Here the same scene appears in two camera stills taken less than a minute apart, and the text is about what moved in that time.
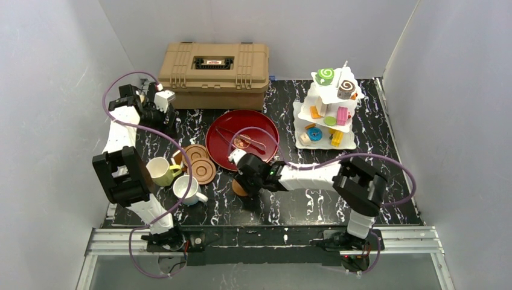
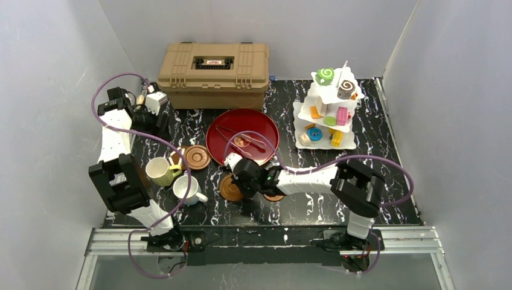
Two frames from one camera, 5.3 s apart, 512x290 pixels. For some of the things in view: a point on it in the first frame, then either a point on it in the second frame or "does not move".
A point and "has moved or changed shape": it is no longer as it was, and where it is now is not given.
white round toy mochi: [305, 139] does not move
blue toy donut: [310, 125] to [315, 134]
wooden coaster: [237, 188] has moved or changed shape
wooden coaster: [203, 170] to [228, 190]
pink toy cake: [342, 115] does not move
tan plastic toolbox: [215, 75] does not move
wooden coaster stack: [194, 152] does not move
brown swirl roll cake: [346, 88] does not move
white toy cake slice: [322, 108] does not move
